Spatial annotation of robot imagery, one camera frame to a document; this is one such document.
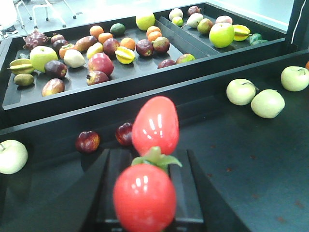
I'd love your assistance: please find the large green apple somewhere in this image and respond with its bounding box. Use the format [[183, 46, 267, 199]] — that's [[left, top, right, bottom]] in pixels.
[[30, 45, 58, 73], [209, 23, 234, 48]]

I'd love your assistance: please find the dark red plum left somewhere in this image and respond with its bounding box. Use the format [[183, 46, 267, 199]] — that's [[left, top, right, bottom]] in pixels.
[[75, 131, 100, 154]]

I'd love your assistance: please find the yellow star fruit centre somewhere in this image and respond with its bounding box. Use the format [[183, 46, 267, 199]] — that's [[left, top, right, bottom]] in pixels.
[[115, 46, 135, 64]]

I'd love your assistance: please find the yellow green pomelo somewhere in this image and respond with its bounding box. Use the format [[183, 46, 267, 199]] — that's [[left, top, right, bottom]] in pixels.
[[136, 13, 155, 31]]

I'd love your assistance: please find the small lime green fruit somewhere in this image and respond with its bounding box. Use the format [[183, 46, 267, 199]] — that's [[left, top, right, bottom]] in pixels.
[[172, 16, 183, 27]]

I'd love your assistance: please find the pale apple right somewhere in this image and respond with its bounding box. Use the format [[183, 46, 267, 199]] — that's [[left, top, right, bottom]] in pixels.
[[281, 66, 309, 92]]

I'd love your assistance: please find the yellow star fruit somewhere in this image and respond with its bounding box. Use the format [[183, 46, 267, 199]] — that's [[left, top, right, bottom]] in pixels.
[[115, 46, 135, 64], [233, 24, 251, 42]]

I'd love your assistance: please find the left gripper black camera right finger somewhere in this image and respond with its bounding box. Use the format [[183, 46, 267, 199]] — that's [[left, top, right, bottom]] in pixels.
[[169, 150, 232, 225]]

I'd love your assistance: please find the pale apple far left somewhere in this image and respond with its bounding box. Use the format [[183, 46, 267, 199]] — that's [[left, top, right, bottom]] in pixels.
[[0, 140, 28, 174]]

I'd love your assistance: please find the pale apple pair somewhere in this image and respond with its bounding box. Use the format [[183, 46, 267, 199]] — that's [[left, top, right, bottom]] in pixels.
[[251, 89, 285, 119], [226, 78, 256, 106]]

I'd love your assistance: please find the pale apple lower pair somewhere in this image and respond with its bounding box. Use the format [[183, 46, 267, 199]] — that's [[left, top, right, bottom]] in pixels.
[[251, 89, 285, 119]]

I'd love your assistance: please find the left gripper black camera left finger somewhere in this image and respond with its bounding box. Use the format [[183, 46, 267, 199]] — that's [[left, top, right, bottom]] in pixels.
[[82, 148, 132, 225]]

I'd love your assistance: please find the dark red plum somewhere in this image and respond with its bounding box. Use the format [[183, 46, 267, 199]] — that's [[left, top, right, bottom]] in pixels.
[[75, 131, 100, 154], [115, 122, 133, 146]]

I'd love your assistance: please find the black wooden fruit stand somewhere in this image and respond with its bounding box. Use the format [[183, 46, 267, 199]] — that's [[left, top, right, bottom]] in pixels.
[[0, 0, 309, 232]]

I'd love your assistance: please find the yellow star fruit right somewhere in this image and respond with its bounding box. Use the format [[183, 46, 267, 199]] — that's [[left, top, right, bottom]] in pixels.
[[233, 24, 251, 42]]

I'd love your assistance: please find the big red apple centre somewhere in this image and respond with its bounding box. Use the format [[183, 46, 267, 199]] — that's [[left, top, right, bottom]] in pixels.
[[88, 53, 114, 76]]

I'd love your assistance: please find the dark red plum right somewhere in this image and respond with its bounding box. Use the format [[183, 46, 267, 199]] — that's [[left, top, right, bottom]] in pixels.
[[115, 122, 133, 146]]

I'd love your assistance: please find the orange fruit right corner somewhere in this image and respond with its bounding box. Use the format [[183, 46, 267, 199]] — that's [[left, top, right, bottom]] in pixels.
[[305, 61, 309, 70]]

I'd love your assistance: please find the large green apple right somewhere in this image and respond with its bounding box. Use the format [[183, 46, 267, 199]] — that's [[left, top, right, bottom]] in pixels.
[[209, 23, 234, 48]]

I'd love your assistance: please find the pale apple upper pair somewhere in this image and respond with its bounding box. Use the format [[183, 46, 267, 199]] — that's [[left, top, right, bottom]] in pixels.
[[226, 78, 256, 106]]

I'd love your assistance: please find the large green apple left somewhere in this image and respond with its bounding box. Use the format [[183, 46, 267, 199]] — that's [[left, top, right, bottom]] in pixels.
[[30, 45, 58, 73]]

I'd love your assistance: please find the pink dragon fruit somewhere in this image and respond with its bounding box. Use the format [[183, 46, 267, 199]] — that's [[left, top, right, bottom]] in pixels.
[[23, 29, 51, 50]]

